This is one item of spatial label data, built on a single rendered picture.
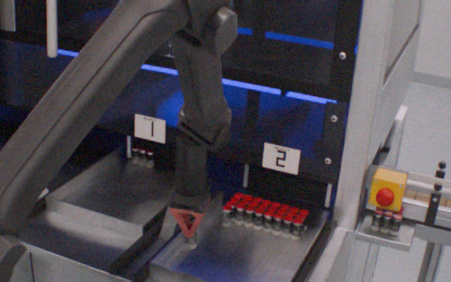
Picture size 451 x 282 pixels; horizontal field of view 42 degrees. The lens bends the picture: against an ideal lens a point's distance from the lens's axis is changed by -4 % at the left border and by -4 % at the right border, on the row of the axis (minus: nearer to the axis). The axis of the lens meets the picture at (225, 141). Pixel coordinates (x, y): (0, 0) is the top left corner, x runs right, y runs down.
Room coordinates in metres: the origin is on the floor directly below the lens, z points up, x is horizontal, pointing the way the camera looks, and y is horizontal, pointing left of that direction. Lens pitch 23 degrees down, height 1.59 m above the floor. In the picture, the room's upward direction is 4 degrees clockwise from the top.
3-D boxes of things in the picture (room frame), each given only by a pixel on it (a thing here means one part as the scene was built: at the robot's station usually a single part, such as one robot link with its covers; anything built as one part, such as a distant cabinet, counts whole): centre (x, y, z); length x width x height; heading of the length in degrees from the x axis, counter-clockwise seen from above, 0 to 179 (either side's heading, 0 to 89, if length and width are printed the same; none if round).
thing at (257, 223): (1.18, -0.10, 0.90); 0.18 x 0.02 x 0.05; 68
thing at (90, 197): (1.31, 0.22, 0.90); 0.34 x 0.26 x 0.04; 159
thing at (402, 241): (1.24, -0.40, 0.87); 0.14 x 0.13 x 0.02; 159
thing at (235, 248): (1.08, -0.06, 0.90); 0.34 x 0.26 x 0.04; 158
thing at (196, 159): (1.01, 0.06, 1.14); 0.07 x 0.06 x 0.07; 153
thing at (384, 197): (1.16, -0.36, 0.99); 0.04 x 0.04 x 0.04; 69
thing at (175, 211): (1.02, 0.06, 1.01); 0.07 x 0.07 x 0.09; 81
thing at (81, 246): (1.18, 0.09, 0.87); 0.70 x 0.48 x 0.02; 69
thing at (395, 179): (1.20, -0.37, 1.00); 0.08 x 0.07 x 0.07; 159
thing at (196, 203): (1.01, 0.06, 1.08); 0.10 x 0.07 x 0.07; 171
